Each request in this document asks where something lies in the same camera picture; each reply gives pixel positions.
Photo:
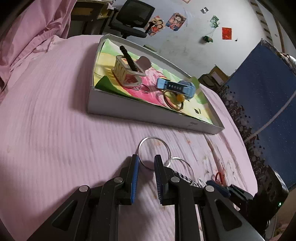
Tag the white shallow cardboard box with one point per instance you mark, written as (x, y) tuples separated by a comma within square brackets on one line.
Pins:
[(110, 104)]

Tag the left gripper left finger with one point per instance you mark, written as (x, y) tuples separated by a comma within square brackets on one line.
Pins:
[(120, 190)]

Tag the green hanging ornament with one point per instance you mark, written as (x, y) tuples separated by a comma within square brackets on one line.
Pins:
[(207, 39)]

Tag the large silver bangles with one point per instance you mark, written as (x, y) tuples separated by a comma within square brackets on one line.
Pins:
[(148, 147)]

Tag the anime character poster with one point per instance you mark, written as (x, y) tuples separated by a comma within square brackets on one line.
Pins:
[(176, 21)]

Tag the brown cardboard box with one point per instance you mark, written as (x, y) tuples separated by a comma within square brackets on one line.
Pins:
[(215, 79)]

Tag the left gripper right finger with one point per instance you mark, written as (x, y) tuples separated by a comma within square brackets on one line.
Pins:
[(173, 190)]

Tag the brown hair tie yellow bead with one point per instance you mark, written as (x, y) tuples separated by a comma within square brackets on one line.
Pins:
[(172, 100)]

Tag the pink bed sheet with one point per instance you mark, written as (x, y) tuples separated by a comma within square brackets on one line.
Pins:
[(50, 146)]

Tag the blue digital watch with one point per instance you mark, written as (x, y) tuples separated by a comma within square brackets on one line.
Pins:
[(186, 88)]

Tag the dark wooden desk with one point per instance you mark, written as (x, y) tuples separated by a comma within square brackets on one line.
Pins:
[(90, 17)]

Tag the red paper on wall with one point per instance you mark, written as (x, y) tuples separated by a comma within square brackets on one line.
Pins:
[(226, 33)]

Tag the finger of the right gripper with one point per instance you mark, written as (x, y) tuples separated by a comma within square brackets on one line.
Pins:
[(222, 188)]

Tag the cartoon family poster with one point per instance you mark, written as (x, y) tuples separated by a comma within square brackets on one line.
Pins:
[(154, 26)]

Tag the blue starry curtain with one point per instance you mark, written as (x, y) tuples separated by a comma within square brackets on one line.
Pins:
[(260, 97)]

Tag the black office chair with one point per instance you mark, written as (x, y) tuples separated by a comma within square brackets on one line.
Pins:
[(132, 19)]

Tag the pink blanket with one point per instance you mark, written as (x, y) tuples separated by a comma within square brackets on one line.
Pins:
[(40, 21)]

